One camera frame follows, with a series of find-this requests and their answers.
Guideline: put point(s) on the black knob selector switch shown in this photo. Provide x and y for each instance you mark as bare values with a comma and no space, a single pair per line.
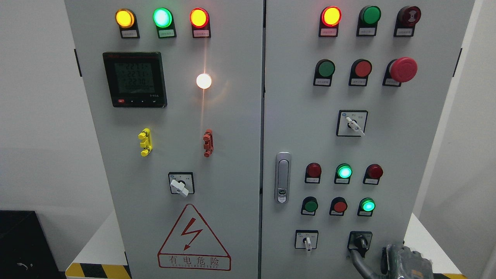
360,242

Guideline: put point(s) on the grey electrical cabinet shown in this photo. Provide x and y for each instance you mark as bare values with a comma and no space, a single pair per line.
261,57

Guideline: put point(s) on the red terminal connector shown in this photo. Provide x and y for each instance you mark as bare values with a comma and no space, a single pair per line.
208,143

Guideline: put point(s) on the dark red indicator light left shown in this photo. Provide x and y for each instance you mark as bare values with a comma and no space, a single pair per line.
313,173

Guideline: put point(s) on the dark red indicator light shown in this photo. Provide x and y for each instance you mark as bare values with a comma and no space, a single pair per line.
313,173
372,175

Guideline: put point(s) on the white glowing indicator light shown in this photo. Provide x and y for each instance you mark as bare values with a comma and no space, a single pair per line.
204,81

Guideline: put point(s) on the green push button lower row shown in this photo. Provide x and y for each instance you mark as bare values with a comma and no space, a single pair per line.
309,206

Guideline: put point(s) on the green push button row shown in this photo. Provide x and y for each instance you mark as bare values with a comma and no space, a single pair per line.
324,71
309,206

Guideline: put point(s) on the lit green indicator light middle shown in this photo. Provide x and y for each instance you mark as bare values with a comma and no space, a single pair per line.
343,174

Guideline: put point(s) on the yellow terminal connector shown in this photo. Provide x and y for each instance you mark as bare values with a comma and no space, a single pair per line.
145,142

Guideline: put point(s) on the green push button upper row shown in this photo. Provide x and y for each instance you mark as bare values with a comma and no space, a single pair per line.
324,71

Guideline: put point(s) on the red push button lower row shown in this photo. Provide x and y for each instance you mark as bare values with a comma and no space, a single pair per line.
338,207

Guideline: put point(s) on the red push button row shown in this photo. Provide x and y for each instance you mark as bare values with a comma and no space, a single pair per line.
338,207
360,72

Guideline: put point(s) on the red electrical hazard sticker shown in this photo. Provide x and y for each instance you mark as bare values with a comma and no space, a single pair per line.
192,244

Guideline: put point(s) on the black digital power meter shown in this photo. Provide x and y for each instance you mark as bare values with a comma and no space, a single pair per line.
135,79

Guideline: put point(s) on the dark red indicator light right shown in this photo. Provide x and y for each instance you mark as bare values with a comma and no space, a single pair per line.
372,175

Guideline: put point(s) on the red-orange indicator light left door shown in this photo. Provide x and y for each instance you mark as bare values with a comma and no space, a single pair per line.
200,23

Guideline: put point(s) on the red-orange indicator light door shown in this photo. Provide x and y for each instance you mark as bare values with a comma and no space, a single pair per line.
329,21
200,23

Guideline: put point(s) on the red push button upper row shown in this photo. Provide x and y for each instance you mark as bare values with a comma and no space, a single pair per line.
360,72

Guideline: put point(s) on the lit green push button lower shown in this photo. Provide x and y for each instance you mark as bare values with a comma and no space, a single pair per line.
366,207

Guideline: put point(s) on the green indicator light top left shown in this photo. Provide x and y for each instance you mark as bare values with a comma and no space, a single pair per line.
165,24

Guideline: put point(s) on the red-orange indicator light right door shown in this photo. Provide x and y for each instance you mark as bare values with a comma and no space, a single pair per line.
329,21

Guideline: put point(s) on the red emergency stop button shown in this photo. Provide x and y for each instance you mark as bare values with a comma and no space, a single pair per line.
399,71

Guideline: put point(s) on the yellow indicator light top left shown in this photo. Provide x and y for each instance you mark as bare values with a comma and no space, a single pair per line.
127,22

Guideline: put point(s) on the dark green indicator light top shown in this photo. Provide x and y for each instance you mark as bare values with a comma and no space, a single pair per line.
368,20

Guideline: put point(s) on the dark red buzzer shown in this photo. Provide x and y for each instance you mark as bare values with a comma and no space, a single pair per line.
406,20

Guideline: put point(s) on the black box lower left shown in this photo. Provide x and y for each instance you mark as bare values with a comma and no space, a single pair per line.
24,250

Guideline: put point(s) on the silver door handle lock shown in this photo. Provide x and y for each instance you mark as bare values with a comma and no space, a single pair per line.
282,176

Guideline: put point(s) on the white-handled selector switch left door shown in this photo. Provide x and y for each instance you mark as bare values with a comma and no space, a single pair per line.
181,183

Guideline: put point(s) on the white-handled selector switch upper right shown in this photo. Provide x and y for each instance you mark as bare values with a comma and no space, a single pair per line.
351,123

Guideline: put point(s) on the white-handled selector switch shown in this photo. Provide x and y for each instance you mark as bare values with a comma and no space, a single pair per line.
306,239
351,123

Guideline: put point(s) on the white-handled selector switch lower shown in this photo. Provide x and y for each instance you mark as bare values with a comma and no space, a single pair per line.
306,239

